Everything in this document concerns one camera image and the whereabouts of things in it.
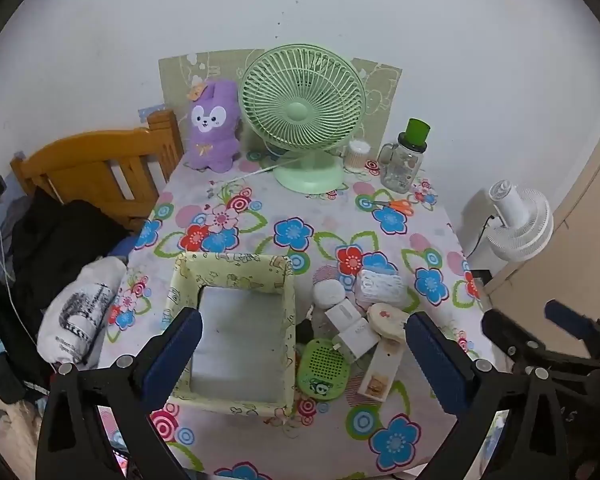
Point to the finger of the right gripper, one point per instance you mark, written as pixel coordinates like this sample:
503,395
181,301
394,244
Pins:
577,325
518,345

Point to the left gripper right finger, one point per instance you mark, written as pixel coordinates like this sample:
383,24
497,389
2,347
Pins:
473,392

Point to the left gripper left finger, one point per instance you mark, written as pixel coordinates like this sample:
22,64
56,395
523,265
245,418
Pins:
73,443

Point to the round cream compact mirror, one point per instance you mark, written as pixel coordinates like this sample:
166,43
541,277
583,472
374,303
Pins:
388,321

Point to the white rectangular device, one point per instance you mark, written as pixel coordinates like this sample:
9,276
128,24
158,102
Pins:
380,374

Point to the white charger adapter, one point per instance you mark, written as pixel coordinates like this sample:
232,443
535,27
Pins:
354,335

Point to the green panda speaker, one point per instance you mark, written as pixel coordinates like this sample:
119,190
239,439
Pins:
323,373

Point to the white round earbud case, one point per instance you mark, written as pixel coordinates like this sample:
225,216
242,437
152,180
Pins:
327,294

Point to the black car key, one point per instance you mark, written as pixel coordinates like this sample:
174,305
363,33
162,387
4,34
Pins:
304,329

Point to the black backpack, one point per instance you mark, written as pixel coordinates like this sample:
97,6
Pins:
23,374

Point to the white standing fan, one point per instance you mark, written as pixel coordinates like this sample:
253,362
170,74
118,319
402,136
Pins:
525,222

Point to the white printed tote bag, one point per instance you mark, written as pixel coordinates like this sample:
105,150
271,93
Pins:
72,321

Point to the yellow fabric storage box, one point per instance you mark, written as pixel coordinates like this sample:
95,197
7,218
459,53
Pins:
244,361

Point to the black clothing pile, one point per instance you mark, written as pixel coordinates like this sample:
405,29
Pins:
51,244

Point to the glass mug jar green lid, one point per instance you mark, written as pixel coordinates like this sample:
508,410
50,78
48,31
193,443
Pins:
400,161

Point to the floral tablecloth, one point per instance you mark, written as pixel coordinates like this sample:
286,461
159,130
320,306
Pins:
334,235

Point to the cotton swab container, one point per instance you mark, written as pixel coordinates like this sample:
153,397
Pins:
356,154

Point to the green desk fan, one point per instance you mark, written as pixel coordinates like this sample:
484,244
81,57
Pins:
307,101

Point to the purple plush bunny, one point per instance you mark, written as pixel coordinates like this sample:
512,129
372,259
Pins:
215,116

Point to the orange handled scissors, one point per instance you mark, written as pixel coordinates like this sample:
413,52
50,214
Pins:
403,206

